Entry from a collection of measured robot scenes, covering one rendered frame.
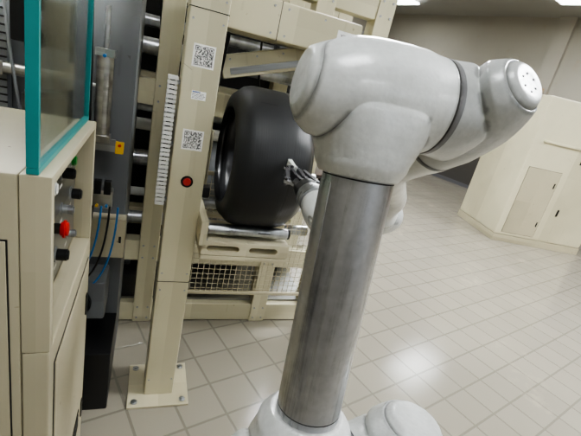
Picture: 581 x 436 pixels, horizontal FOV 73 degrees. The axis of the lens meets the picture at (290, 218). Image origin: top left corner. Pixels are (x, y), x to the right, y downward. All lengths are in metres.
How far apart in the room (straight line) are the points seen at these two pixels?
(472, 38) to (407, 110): 10.13
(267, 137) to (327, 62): 0.91
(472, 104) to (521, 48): 9.45
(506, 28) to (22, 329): 10.04
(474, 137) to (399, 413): 0.47
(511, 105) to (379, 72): 0.17
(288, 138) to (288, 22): 0.58
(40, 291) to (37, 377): 0.21
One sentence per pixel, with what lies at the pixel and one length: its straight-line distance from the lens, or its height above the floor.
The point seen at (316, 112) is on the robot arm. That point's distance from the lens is 0.48.
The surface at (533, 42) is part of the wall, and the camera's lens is 9.94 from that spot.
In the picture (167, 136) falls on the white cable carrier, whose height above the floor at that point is 1.22.
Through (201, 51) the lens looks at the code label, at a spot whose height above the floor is 1.52.
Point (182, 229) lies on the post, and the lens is 1.62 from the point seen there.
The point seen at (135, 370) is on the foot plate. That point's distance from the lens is 2.21.
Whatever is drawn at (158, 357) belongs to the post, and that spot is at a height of 0.22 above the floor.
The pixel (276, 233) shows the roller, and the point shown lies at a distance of 1.61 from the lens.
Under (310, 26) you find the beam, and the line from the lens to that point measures 1.84.
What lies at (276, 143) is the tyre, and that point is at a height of 1.29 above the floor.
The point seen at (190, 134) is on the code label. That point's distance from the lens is 1.50.
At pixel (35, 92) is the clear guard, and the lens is 0.75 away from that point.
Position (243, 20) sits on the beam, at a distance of 1.76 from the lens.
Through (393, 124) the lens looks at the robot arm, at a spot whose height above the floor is 1.49.
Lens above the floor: 1.52
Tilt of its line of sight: 19 degrees down
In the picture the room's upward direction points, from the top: 13 degrees clockwise
